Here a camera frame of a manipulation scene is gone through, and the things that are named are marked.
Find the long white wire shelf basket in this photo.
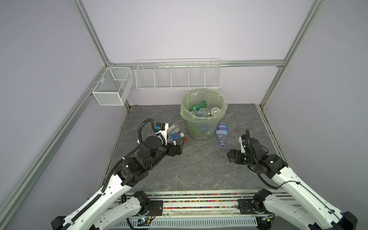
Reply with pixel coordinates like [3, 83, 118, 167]
[135, 58, 222, 90]

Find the small white mesh basket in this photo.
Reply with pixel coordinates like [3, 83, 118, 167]
[92, 67, 134, 106]

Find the white yellow label bottle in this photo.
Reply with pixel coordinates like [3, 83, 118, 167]
[210, 107, 220, 117]

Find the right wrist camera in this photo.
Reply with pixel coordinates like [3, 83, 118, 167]
[239, 135, 247, 153]

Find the green lined mesh waste bin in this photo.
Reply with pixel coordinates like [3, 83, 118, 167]
[180, 89, 228, 141]

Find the clear square bottle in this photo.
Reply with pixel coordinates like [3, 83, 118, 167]
[167, 123, 180, 135]

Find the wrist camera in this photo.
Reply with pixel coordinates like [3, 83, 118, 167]
[239, 135, 247, 153]
[155, 122, 169, 146]

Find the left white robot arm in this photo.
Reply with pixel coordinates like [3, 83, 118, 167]
[51, 118, 187, 230]

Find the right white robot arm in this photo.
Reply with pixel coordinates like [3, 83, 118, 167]
[227, 129, 358, 230]

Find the blue label bottle back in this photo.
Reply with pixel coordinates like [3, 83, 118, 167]
[168, 132, 185, 142]

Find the green crushed plastic bottle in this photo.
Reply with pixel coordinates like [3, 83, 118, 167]
[192, 101, 207, 110]

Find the clear bottle blue pink label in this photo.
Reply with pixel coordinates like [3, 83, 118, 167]
[215, 122, 228, 148]

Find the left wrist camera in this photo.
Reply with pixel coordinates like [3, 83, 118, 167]
[155, 122, 169, 146]

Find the large clear bottle blue label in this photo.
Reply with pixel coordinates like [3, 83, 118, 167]
[191, 108, 211, 117]

